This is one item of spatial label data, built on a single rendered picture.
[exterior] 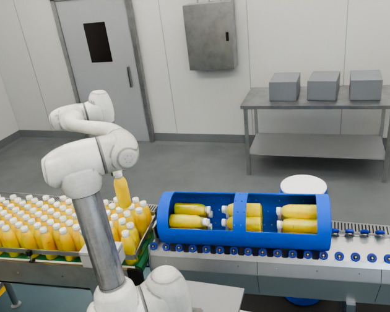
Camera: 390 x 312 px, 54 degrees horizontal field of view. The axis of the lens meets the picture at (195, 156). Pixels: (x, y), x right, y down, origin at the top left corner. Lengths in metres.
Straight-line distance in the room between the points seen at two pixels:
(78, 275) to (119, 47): 3.89
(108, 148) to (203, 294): 0.84
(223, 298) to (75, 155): 0.91
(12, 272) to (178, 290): 1.36
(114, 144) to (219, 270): 1.10
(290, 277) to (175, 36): 3.89
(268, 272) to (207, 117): 3.67
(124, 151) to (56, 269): 1.30
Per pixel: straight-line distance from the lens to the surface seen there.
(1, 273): 2.69
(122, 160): 1.25
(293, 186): 2.46
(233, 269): 2.13
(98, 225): 1.36
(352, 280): 2.14
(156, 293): 1.50
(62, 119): 1.79
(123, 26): 5.57
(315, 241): 1.97
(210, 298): 1.78
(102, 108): 1.82
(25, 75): 6.85
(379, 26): 4.98
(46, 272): 2.48
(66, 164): 1.27
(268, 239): 1.96
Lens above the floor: 2.31
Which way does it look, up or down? 26 degrees down
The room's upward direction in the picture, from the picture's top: 7 degrees counter-clockwise
